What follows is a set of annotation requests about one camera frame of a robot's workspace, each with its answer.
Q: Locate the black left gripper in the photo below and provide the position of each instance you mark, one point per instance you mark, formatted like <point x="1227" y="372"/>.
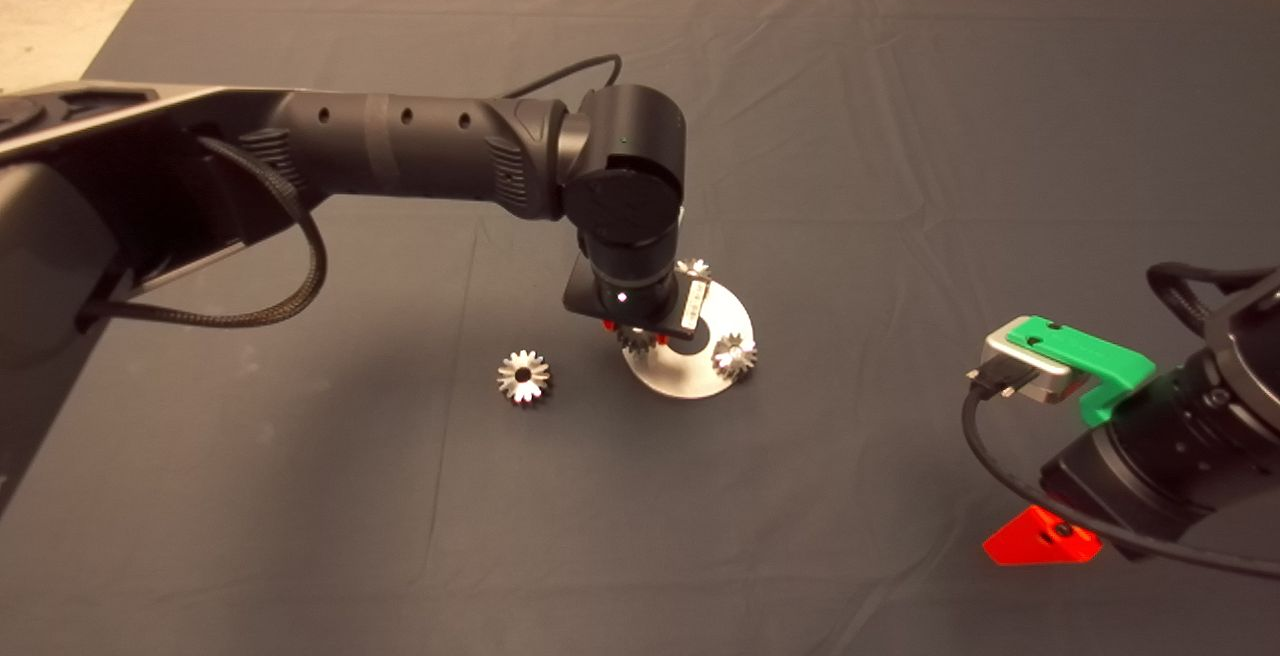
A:
<point x="630" y="298"/>

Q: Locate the green right camera mount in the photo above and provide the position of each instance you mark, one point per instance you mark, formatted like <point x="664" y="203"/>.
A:
<point x="1090" y="351"/>

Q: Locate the large shiny steel gear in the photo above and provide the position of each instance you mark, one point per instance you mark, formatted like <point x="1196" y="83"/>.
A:
<point x="510" y="377"/>

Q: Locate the small dark steel gear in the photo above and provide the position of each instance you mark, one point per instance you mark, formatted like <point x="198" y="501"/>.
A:
<point x="638" y="343"/>

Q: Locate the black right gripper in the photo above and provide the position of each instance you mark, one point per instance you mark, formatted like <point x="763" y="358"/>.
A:
<point x="1150" y="471"/>

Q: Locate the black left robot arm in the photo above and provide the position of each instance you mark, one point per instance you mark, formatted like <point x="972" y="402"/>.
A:
<point x="400" y="146"/>

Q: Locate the dark grey table cloth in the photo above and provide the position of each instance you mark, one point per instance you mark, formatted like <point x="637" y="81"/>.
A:
<point x="900" y="136"/>

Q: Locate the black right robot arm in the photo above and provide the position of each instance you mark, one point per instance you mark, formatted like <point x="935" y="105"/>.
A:
<point x="1260" y="406"/>

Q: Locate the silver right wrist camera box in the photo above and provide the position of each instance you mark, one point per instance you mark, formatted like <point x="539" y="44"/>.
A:
<point x="1030" y="376"/>

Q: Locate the round metal plate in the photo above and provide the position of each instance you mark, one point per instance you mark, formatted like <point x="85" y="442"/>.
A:
<point x="700" y="381"/>

